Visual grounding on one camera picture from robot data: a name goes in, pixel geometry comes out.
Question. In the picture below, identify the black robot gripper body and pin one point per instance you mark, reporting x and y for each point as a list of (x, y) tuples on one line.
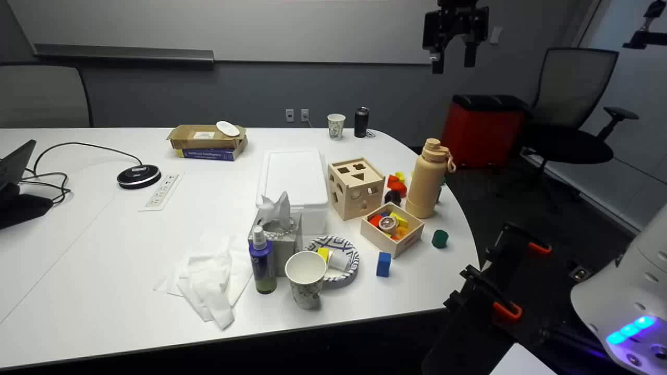
[(455, 23)]

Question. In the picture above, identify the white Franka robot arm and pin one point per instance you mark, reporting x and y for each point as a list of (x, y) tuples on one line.
[(628, 292)]

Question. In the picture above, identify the red bin black lid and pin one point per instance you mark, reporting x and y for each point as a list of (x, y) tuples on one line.
[(481, 131)]

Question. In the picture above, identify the black tumbler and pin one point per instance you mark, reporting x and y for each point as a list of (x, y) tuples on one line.
[(361, 121)]

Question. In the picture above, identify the black mesh office chair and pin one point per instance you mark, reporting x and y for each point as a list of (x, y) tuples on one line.
[(574, 105)]

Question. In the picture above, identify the patterned paper cup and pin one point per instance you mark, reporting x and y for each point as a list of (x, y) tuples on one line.
[(336, 125), (304, 277)]

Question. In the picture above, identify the beige water bottle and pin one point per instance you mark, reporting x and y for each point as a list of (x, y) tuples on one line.
[(426, 183)]

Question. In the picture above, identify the wooden shape sorter cube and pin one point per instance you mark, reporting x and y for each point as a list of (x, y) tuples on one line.
[(354, 188)]

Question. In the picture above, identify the grey cylinder in tray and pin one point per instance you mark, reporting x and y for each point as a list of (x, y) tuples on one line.
[(387, 223)]

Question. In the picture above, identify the yellow block in tray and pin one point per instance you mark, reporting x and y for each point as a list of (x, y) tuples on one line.
[(401, 229)]

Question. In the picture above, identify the red block in tray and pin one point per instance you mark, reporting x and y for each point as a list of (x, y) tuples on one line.
[(376, 221)]

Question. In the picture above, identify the green cylinder block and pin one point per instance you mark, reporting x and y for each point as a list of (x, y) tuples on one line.
[(441, 238)]

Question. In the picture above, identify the wooden tray box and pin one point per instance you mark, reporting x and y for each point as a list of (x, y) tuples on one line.
[(409, 239)]

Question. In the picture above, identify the blue block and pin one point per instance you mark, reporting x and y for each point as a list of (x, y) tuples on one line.
[(384, 265)]

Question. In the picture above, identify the white oval object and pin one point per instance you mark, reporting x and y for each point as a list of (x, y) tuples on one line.
[(227, 127)]

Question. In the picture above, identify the yellow block on plate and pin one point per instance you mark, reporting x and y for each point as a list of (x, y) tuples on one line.
[(324, 253)]

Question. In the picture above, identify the white bowl with toys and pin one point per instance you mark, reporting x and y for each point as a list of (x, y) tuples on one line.
[(345, 267)]

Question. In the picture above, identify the grey tissue box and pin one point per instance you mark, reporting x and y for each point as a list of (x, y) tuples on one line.
[(281, 232)]

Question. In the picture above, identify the brown cardboard box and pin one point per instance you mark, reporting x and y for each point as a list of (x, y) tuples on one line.
[(205, 136)]

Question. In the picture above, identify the blue book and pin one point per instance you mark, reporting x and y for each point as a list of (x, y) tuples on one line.
[(209, 155)]

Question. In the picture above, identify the black clamp stand orange grips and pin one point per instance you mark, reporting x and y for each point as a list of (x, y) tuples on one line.
[(487, 304)]

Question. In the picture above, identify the green sanitiser bottle blue cap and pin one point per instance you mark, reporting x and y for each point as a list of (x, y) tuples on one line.
[(262, 267)]

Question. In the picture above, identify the table power outlet strip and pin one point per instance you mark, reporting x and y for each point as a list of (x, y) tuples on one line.
[(160, 192)]

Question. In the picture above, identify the white crumpled napkins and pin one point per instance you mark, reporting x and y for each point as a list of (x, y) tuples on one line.
[(205, 282)]

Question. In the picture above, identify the black round speaker puck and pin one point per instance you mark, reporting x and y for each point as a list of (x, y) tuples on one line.
[(139, 176)]

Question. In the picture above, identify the grey conference chair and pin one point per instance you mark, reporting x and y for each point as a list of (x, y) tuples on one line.
[(42, 94)]

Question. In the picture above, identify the white wall switch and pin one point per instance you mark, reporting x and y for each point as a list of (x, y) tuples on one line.
[(495, 35)]

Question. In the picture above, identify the wall power outlets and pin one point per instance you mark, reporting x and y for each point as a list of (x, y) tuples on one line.
[(296, 114)]

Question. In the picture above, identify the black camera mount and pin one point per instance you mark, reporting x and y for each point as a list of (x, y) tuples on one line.
[(649, 23)]

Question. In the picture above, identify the white wall whiteboard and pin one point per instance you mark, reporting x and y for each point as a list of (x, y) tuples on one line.
[(221, 23)]

